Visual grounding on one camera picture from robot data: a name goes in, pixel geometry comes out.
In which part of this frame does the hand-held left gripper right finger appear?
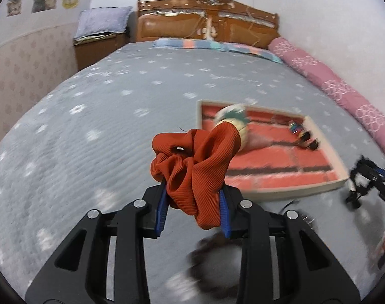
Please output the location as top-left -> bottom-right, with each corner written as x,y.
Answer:
218,187 -> 361,304

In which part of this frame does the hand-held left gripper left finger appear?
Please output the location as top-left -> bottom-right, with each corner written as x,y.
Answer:
25,180 -> 169,304

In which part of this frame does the black claw hair clip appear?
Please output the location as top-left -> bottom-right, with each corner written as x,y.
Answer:
345,155 -> 378,210

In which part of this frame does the orange scrunchie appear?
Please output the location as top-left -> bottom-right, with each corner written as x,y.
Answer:
151,124 -> 242,231

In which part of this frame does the beige tray with red lining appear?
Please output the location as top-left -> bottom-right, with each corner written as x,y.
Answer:
196,100 -> 350,201

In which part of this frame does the cream and teal scrunchie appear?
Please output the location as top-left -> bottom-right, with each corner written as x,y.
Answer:
214,103 -> 272,150

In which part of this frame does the dark brown scrunchie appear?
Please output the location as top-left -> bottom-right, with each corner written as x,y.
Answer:
188,231 -> 244,300

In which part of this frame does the pink rolled quilt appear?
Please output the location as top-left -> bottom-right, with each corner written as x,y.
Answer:
268,37 -> 385,162

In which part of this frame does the grey floral blanket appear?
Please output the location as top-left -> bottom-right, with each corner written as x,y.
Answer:
0,40 -> 385,304

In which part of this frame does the striped colourful pillow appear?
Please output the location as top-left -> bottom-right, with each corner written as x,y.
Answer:
211,41 -> 285,65
153,37 -> 219,50

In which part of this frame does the wooden nightstand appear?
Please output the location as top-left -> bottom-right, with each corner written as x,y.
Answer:
73,32 -> 130,72

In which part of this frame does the small beige plush toy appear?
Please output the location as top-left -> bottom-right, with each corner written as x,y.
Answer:
201,17 -> 219,41

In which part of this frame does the wooden bed headboard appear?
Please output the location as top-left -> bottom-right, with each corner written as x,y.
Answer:
136,0 -> 280,49

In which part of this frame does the blue dotted pillow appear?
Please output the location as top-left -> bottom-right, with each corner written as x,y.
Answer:
74,6 -> 133,40

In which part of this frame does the tabby kitten sticker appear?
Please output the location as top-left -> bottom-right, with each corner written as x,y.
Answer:
6,0 -> 24,17

